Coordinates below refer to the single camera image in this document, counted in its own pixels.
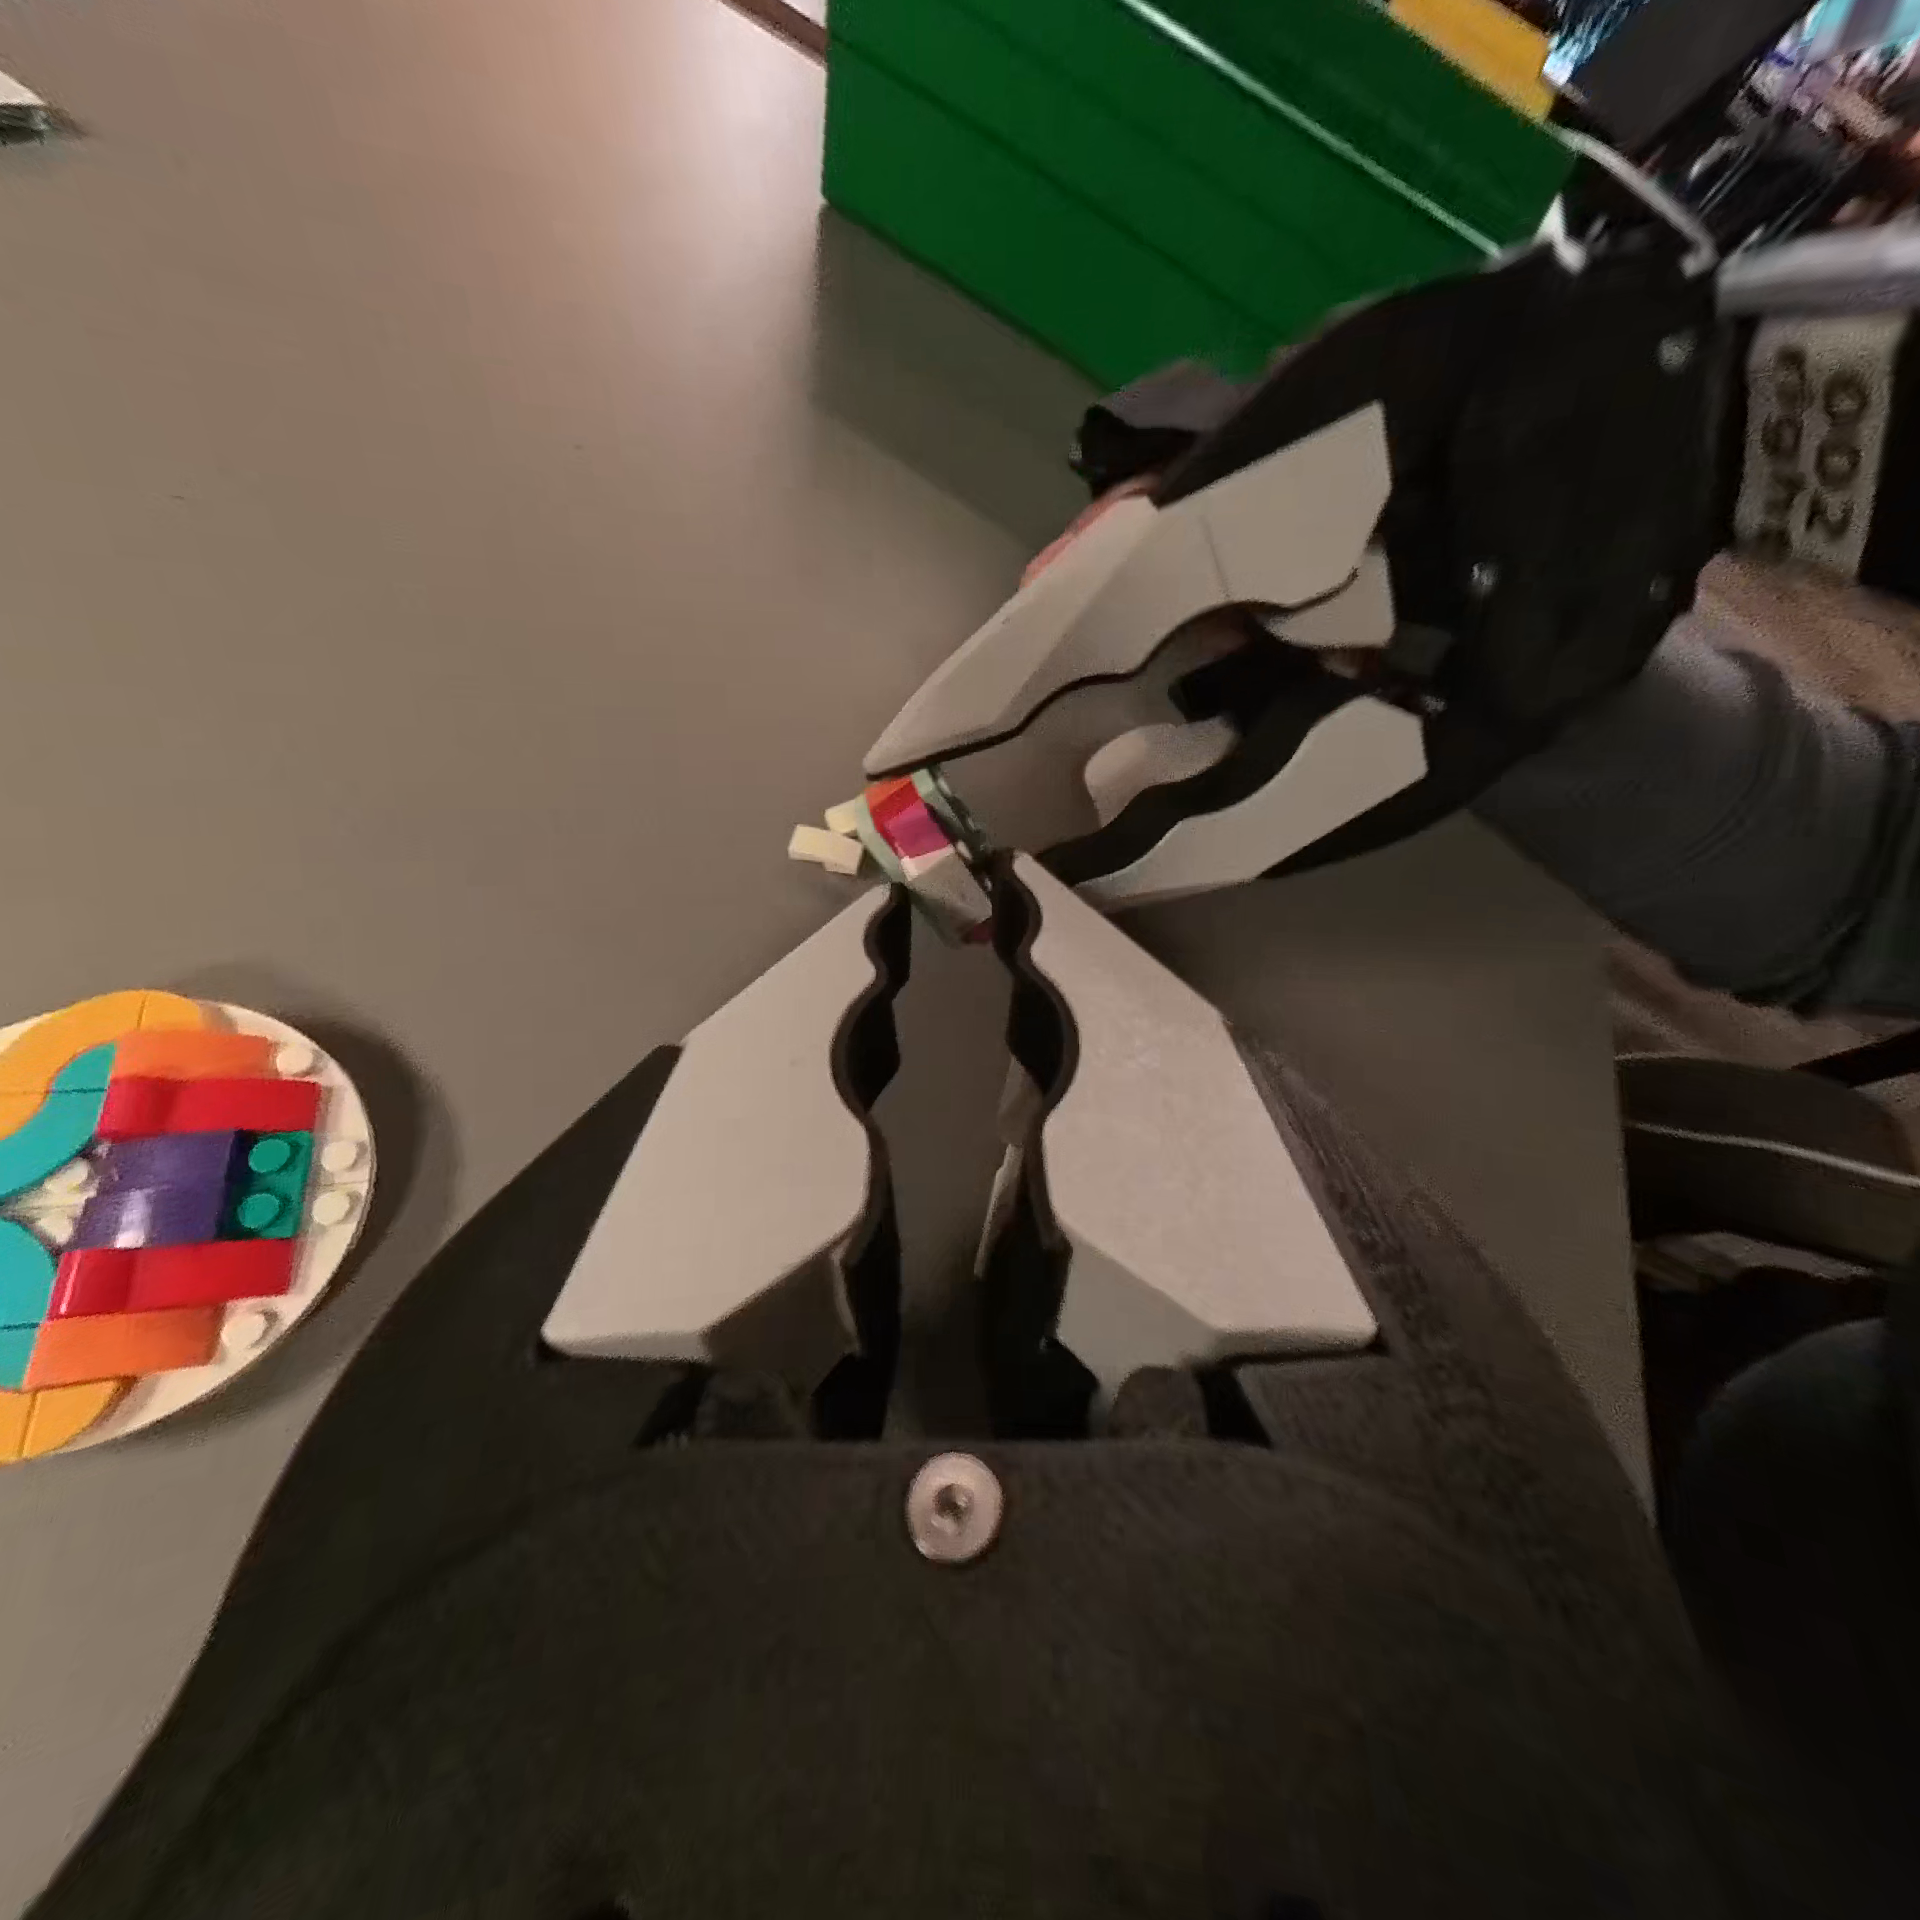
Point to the white lego build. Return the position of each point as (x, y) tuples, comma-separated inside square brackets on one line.
[(1005, 1184)]

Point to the yellow plastic bin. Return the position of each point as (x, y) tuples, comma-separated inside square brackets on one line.
[(1478, 36)]

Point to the green plastic bin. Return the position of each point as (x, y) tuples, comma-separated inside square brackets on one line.
[(1049, 181)]

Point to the person's right hand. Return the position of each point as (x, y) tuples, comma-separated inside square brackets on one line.
[(1088, 532)]

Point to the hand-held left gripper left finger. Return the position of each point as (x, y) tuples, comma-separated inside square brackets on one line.
[(720, 1184)]

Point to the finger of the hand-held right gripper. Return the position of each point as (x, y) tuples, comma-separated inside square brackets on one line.
[(1171, 586), (1290, 809)]

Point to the mint red orange lego block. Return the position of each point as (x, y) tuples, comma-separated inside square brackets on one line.
[(907, 825)]

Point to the round white rainbow lego plate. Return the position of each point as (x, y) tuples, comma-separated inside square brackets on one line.
[(165, 1213)]

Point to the person's right forearm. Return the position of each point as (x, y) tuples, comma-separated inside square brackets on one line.
[(1723, 840)]

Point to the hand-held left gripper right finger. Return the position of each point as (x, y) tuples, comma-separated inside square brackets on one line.
[(1185, 1184)]

